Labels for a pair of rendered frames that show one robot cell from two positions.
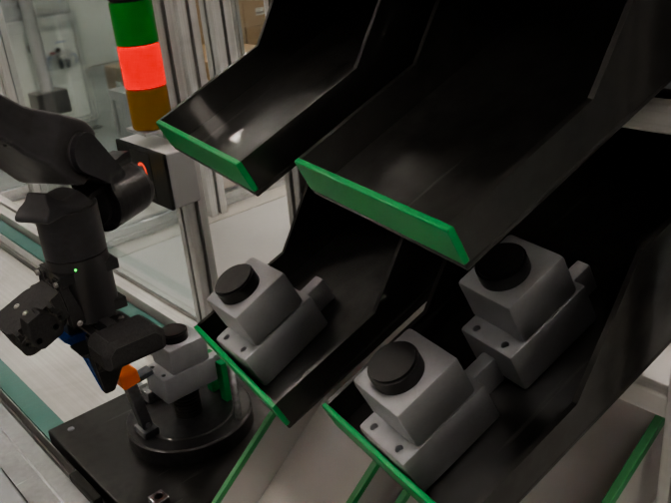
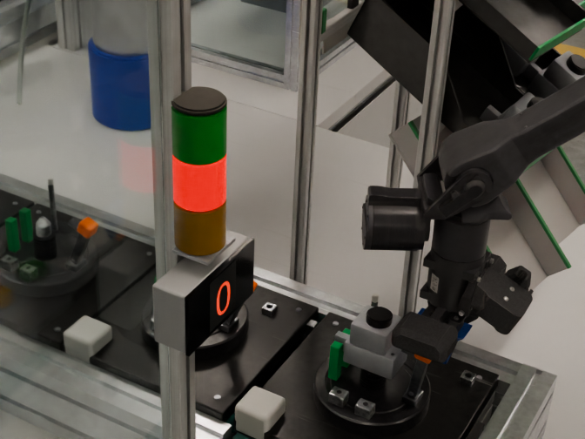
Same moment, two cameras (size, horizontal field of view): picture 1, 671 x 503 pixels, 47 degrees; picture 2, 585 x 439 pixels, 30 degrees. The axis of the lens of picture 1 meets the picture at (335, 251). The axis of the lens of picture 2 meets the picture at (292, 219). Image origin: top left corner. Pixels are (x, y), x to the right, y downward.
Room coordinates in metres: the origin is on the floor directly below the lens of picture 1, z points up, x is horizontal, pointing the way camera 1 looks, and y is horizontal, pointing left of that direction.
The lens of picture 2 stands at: (1.20, 1.05, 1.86)
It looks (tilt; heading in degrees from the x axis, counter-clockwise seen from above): 33 degrees down; 247
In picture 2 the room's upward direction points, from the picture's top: 3 degrees clockwise
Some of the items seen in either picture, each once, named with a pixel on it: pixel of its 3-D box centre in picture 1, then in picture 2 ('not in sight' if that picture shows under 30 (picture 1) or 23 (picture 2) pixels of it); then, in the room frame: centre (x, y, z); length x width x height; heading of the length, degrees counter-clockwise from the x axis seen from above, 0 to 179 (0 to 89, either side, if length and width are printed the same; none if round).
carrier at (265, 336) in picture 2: not in sight; (192, 298); (0.88, -0.02, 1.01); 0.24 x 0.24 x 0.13; 39
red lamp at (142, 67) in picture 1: (142, 65); (199, 175); (0.94, 0.21, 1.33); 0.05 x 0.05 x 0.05
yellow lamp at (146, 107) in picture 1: (149, 106); (199, 220); (0.94, 0.21, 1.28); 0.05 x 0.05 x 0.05
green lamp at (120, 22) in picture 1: (134, 22); (198, 128); (0.94, 0.21, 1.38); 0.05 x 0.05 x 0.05
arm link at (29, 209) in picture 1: (67, 217); (462, 219); (0.67, 0.24, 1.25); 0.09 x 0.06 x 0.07; 159
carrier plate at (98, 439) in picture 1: (193, 431); (370, 401); (0.72, 0.18, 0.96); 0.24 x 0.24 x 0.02; 39
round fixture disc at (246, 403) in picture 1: (190, 417); (372, 389); (0.72, 0.18, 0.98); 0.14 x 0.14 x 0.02
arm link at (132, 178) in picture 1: (87, 178); (424, 201); (0.71, 0.23, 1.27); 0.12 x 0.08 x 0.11; 159
